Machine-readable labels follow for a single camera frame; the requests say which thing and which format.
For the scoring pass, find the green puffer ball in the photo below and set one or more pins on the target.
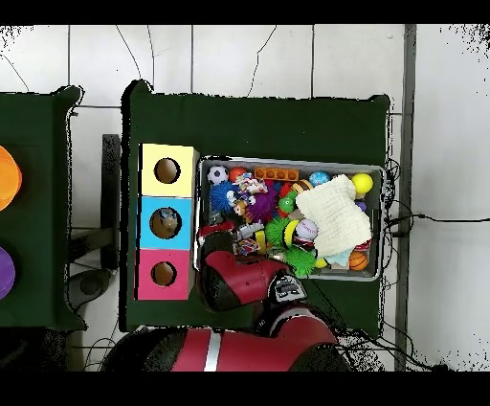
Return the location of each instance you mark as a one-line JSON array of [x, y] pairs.
[[301, 262]]

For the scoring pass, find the cream waffle cloth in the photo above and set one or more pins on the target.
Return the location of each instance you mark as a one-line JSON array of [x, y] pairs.
[[333, 218]]

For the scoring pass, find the orange basketball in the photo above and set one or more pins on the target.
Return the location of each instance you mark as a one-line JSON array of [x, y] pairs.
[[358, 260]]

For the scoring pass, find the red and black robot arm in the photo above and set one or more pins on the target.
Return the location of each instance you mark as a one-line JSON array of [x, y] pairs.
[[245, 279]]

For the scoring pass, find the wooden box with three holes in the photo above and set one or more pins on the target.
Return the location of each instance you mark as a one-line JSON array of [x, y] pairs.
[[168, 184]]

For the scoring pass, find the blue puffer ball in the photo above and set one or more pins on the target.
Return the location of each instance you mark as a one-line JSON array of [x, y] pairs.
[[222, 197]]

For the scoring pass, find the purple spiky toy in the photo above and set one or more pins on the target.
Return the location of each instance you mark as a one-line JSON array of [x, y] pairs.
[[264, 205]]

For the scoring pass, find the soccer ball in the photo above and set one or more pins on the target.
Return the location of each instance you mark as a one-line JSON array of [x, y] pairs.
[[217, 175]]

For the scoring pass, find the white baseball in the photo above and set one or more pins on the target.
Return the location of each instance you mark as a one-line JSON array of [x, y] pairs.
[[307, 230]]

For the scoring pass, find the dark green table cloth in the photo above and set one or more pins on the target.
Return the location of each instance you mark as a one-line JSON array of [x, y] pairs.
[[38, 153], [249, 126]]

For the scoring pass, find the orange round object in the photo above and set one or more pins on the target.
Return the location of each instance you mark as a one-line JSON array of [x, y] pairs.
[[9, 178]]

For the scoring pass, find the purple round object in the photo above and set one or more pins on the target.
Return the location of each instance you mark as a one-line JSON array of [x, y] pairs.
[[5, 274]]

